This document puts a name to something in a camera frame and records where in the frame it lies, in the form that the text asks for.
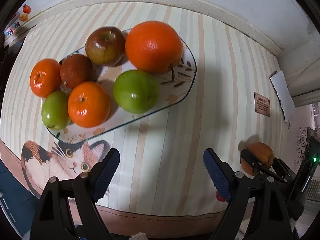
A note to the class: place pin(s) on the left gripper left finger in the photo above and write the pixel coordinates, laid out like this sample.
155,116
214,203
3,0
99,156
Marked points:
53,218

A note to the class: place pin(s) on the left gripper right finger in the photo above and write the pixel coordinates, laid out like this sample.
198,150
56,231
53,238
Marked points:
236,188

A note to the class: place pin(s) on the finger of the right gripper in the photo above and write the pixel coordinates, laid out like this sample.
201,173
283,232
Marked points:
252,162

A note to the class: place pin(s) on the brown round fruit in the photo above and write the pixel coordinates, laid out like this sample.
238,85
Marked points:
263,152

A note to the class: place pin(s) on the cherry tomato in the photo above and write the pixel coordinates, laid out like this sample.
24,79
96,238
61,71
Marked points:
219,198

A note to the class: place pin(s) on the green apple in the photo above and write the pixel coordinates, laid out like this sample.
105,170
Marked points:
135,91
54,111

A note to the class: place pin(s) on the mandarin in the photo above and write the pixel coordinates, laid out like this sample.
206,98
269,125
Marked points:
89,104
45,77

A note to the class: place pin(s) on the small dark red fruit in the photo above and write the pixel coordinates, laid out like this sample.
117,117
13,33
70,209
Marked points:
75,70

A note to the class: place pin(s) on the large orange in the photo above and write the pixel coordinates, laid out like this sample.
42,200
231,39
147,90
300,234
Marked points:
154,47

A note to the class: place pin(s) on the dark red apple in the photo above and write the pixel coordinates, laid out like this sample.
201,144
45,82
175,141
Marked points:
105,46

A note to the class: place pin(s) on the blue kitchen cabinet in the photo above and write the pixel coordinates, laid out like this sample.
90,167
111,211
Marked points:
18,205

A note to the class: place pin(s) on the small brown label tag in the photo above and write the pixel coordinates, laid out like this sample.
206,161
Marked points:
262,105

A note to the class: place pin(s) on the white folded paper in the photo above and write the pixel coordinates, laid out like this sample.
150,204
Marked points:
280,86

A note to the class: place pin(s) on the colourful wall sticker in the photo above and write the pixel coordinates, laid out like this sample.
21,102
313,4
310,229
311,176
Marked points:
17,20

